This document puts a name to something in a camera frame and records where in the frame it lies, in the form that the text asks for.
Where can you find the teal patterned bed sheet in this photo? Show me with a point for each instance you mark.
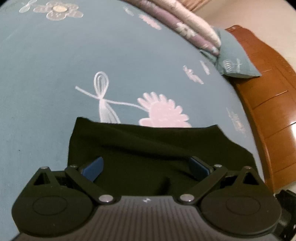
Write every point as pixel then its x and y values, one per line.
pixel 105 61

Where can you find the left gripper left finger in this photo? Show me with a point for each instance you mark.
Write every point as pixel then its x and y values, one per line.
pixel 85 175

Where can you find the pink purple folded quilt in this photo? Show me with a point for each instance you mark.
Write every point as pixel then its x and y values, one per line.
pixel 184 22

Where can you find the wooden headboard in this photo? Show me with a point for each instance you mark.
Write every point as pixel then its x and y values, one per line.
pixel 269 102

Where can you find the teal pillow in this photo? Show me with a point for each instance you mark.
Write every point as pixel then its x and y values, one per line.
pixel 232 60

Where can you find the black drawstring pants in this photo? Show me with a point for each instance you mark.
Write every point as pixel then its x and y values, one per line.
pixel 143 161

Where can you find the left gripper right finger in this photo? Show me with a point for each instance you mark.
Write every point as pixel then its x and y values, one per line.
pixel 209 177

